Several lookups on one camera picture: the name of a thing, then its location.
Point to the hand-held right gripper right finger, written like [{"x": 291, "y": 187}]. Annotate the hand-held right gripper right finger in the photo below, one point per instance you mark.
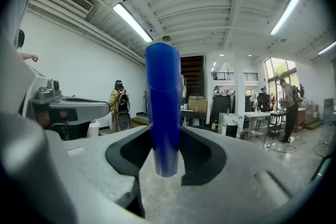
[{"x": 249, "y": 165}]

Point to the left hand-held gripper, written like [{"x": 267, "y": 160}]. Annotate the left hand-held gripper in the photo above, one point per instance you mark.
[{"x": 48, "y": 91}]

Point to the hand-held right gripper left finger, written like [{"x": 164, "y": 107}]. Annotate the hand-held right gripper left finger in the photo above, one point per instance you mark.
[{"x": 92, "y": 165}]

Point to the blue plastic object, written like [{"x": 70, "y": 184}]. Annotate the blue plastic object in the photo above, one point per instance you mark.
[{"x": 162, "y": 112}]

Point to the white waste bin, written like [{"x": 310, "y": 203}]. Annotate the white waste bin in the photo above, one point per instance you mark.
[{"x": 94, "y": 129}]

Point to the marble cabinet with black panel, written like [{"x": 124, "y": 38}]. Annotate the marble cabinet with black panel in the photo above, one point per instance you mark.
[{"x": 231, "y": 120}]

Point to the white metal table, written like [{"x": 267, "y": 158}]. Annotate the white metal table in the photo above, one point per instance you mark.
[{"x": 257, "y": 114}]

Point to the closed brown cardboard box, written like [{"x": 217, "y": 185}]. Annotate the closed brown cardboard box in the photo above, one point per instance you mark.
[{"x": 197, "y": 105}]

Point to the black balcony railing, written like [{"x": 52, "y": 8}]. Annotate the black balcony railing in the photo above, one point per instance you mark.
[{"x": 236, "y": 76}]

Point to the white ceiling tube light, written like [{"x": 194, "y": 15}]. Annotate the white ceiling tube light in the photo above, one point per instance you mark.
[
  {"x": 132, "y": 22},
  {"x": 326, "y": 48},
  {"x": 286, "y": 13}
]

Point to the person's grey sweatshirt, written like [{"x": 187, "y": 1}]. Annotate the person's grey sweatshirt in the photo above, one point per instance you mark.
[{"x": 13, "y": 34}]

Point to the dark wooden staircase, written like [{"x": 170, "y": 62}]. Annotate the dark wooden staircase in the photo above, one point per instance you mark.
[{"x": 193, "y": 76}]

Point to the round ceiling smoke detector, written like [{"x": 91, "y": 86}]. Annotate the round ceiling smoke detector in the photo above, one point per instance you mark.
[{"x": 166, "y": 38}]

